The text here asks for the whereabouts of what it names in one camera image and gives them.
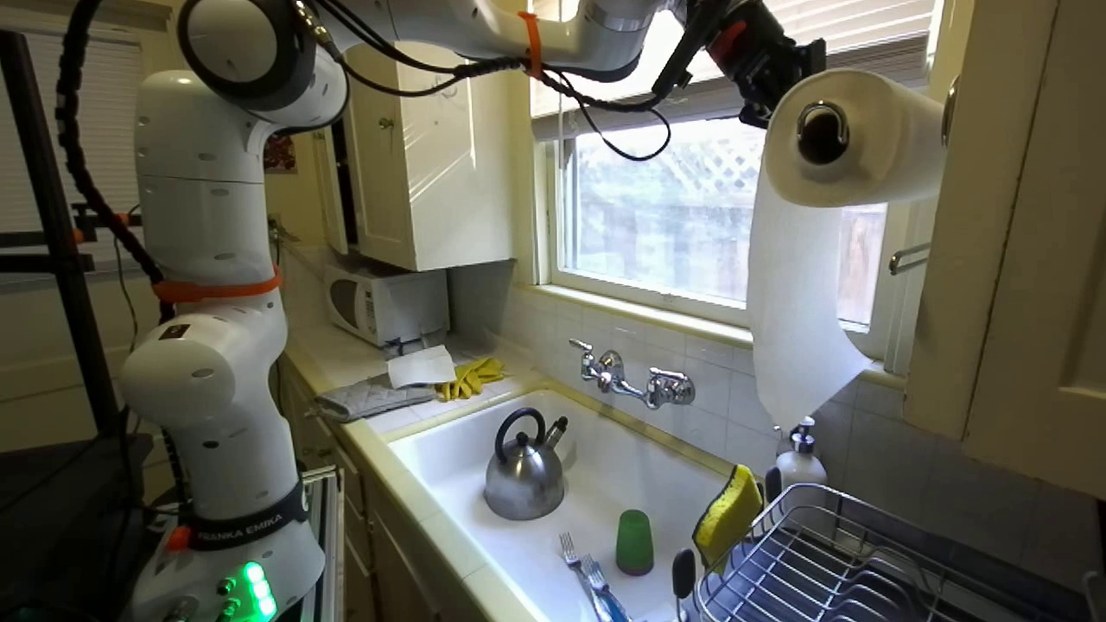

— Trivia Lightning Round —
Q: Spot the black robot cart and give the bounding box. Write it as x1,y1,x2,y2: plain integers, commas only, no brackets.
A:
0,430,178,622

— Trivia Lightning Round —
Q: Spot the white folded cloth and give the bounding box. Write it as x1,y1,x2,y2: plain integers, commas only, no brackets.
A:
383,342,459,389

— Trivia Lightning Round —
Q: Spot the white soap dispenser bottle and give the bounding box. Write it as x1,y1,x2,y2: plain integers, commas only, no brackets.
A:
766,412,831,493

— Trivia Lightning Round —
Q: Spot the orange strap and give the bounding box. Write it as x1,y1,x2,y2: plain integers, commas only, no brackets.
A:
515,10,549,83
148,270,288,311

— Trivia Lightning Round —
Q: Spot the black dish brush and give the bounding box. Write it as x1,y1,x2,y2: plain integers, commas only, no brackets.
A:
668,545,701,622

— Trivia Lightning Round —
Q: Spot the cream wall cabinet with latch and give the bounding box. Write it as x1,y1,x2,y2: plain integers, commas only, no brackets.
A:
333,32,536,276

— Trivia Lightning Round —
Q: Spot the wire dish rack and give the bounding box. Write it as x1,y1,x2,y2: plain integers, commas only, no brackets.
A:
689,479,1092,622

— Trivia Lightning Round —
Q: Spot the chrome wall faucet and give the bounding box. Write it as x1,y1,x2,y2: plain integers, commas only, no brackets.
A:
567,336,698,415

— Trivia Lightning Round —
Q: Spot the green plastic cup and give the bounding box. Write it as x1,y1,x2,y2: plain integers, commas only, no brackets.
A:
611,509,656,579

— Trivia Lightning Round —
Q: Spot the white window blind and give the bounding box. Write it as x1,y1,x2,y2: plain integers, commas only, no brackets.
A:
528,0,939,142

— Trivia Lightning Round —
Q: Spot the cream wall cabinet holding towel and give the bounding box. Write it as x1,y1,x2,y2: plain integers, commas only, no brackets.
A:
900,0,1106,506

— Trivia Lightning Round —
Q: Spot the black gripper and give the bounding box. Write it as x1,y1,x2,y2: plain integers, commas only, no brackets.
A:
729,0,831,133

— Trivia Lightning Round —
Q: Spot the white sink basin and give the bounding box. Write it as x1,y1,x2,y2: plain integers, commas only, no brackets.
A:
344,382,739,622

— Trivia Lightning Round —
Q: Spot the blue handled utensil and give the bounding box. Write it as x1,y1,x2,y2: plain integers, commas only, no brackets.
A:
579,558,632,622

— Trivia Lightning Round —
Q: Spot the yellow green sponge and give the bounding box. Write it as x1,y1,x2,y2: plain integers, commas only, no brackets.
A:
689,463,766,577

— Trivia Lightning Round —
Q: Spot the wooden base cabinet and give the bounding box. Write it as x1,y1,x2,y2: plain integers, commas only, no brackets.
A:
274,355,489,622

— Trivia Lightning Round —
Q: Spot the black metal stand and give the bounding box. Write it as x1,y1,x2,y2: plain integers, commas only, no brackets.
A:
0,29,125,444

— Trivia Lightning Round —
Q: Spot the black corrugated cable conduit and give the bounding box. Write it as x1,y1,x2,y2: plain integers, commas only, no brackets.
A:
41,0,178,325

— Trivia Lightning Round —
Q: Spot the white microwave oven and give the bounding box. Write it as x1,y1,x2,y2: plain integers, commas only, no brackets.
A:
326,258,455,351

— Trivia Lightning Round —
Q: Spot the white window frame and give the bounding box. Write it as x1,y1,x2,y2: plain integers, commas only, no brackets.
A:
528,0,960,376

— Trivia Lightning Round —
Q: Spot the silver fork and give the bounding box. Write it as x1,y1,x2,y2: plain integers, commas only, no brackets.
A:
558,528,600,622

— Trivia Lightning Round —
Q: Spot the steel kettle black handle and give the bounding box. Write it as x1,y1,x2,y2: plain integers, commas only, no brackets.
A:
481,406,573,526

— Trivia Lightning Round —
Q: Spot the metal cabinet side bar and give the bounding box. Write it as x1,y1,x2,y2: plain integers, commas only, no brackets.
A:
886,237,932,276

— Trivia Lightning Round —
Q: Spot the gray cloth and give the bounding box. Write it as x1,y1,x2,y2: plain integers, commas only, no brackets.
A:
318,373,441,420

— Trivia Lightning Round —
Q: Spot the white paper towel roll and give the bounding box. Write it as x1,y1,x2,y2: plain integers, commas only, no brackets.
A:
744,67,950,432

